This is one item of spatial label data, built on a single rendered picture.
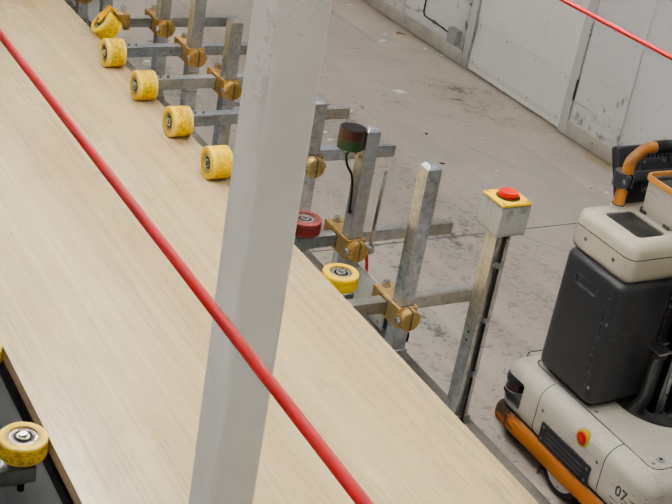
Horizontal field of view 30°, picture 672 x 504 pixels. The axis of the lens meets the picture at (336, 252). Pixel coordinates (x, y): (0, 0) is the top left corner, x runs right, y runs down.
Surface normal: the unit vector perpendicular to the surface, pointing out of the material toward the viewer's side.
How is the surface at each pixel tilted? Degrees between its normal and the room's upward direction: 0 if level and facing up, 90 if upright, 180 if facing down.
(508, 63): 90
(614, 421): 0
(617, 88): 90
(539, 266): 0
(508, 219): 90
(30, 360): 0
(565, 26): 90
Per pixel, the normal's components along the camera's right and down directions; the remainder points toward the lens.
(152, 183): 0.15, -0.88
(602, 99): -0.87, 0.10
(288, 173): 0.47, 0.47
